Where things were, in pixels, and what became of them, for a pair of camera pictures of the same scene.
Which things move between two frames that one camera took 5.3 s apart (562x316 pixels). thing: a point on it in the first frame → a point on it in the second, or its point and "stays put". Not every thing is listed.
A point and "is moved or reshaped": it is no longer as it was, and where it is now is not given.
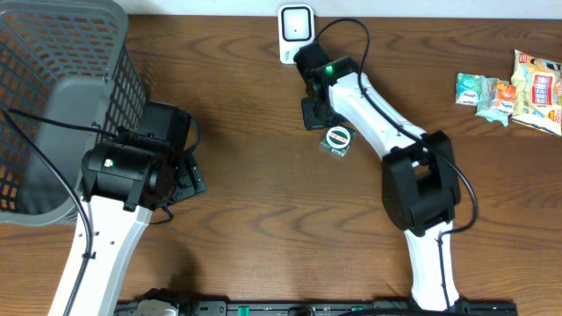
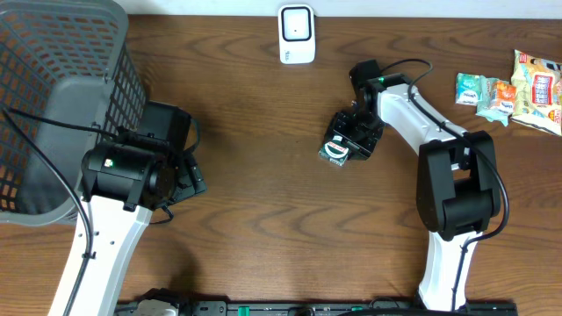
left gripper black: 190,179 stays put
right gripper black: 311,123 → 359,149
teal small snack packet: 486,100 stays put
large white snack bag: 536,83 stays put
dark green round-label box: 337,140 is moved or reshaped
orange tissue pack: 503,96 stays put
